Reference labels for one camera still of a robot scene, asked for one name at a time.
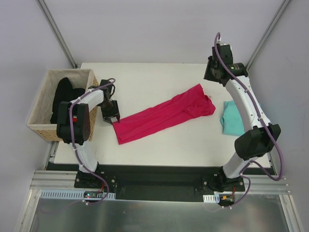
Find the pink t shirt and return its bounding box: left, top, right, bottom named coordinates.
left=113, top=84, right=216, bottom=145

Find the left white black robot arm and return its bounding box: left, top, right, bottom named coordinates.
left=56, top=78, right=120, bottom=188

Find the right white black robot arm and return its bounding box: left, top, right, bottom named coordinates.
left=204, top=42, right=281, bottom=192

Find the black garment in basket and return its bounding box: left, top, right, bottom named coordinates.
left=50, top=77, right=85, bottom=124

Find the teal folded t shirt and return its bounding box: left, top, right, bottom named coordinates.
left=220, top=101, right=245, bottom=136

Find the wicker basket with liner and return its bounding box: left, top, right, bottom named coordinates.
left=27, top=69, right=98, bottom=142

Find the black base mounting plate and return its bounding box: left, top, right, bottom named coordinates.
left=74, top=165, right=245, bottom=202

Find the right aluminium corner post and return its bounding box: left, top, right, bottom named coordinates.
left=246, top=0, right=293, bottom=70

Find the aluminium corner post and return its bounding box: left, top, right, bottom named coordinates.
left=246, top=0, right=293, bottom=70
left=36, top=0, right=78, bottom=69

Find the aluminium frame rail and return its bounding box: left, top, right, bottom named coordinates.
left=30, top=170, right=292, bottom=195

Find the left white cable duct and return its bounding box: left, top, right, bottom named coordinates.
left=41, top=190, right=116, bottom=201

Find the white cable duct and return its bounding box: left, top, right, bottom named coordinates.
left=41, top=190, right=116, bottom=201
left=203, top=193, right=220, bottom=203

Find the left aluminium corner post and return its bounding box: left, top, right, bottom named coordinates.
left=36, top=0, right=78, bottom=69

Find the right white cable duct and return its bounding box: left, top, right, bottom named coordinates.
left=203, top=193, right=220, bottom=203

